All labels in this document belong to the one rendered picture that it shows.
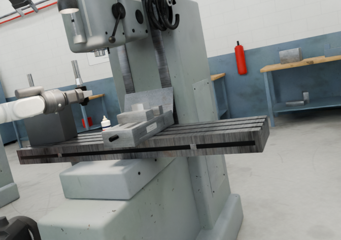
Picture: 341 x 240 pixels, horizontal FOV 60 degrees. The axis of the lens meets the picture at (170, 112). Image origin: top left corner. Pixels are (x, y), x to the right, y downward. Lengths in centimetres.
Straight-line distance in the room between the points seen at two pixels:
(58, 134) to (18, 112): 53
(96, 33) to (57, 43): 613
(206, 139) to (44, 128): 90
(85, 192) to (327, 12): 468
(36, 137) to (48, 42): 598
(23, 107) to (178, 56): 84
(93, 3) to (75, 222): 85
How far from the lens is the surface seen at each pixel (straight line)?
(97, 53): 138
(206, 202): 181
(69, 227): 118
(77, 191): 134
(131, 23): 146
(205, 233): 186
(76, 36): 131
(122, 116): 128
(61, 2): 118
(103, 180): 123
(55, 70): 756
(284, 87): 537
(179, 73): 162
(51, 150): 157
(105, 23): 132
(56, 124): 162
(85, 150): 142
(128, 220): 122
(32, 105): 115
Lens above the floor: 117
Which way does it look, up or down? 9 degrees down
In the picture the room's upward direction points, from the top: 11 degrees counter-clockwise
